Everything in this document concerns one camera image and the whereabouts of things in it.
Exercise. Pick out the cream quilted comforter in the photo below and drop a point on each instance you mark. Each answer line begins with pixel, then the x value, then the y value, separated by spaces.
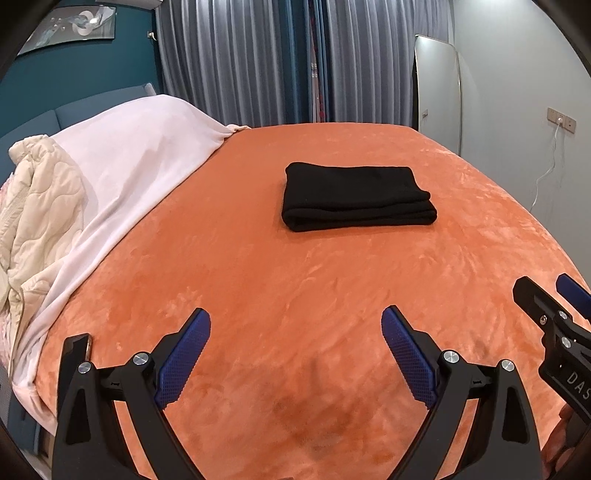
pixel 41 207

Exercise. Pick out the pale pink bed sheet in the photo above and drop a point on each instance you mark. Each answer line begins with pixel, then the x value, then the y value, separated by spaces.
pixel 138 152

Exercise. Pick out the blue drape curtain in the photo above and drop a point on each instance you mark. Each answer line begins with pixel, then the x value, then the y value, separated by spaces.
pixel 316 60

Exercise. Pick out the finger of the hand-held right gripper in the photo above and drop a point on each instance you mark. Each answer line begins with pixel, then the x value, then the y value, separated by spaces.
pixel 575 297
pixel 535 300

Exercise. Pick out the grey sheer curtain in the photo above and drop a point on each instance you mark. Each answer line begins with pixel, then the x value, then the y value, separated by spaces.
pixel 231 60

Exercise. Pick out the orange fleece blanket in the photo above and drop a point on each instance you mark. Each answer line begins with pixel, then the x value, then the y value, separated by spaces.
pixel 277 286

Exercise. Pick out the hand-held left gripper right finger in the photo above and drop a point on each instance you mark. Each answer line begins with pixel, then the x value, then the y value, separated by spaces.
pixel 408 355

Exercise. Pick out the person's right hand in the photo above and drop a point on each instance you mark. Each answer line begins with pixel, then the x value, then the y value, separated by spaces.
pixel 561 434

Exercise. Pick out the black smartphone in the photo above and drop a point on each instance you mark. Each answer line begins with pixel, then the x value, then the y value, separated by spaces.
pixel 76 348

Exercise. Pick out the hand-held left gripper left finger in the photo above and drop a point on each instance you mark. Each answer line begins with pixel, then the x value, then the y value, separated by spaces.
pixel 184 360

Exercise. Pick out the black pants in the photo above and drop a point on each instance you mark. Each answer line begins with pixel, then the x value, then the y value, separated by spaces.
pixel 355 194

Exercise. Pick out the blue padded headboard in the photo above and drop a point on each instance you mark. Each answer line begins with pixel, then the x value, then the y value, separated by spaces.
pixel 92 108

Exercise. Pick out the tall standing mirror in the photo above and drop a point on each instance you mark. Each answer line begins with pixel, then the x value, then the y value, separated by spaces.
pixel 436 83

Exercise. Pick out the wall power socket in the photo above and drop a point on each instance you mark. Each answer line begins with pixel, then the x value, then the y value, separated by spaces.
pixel 565 121

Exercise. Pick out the framed wall poster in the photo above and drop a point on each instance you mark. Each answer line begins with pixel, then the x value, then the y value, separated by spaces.
pixel 69 25

